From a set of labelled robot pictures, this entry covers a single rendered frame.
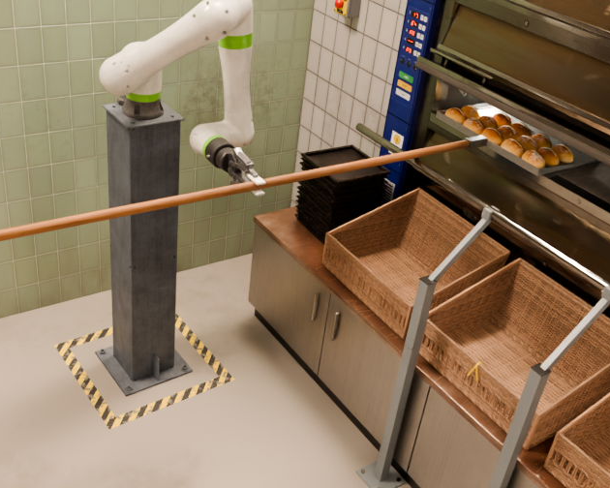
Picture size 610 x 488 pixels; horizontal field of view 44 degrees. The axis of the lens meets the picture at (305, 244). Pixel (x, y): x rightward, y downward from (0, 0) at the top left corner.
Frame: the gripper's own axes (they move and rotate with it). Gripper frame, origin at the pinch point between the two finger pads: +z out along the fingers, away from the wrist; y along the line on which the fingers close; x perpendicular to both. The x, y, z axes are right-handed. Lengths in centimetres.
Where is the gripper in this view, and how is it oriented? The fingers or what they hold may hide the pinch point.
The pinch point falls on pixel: (256, 184)
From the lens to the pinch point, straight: 235.9
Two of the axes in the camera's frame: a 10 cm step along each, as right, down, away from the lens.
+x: -8.3, 2.1, -5.1
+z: 5.4, 5.0, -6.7
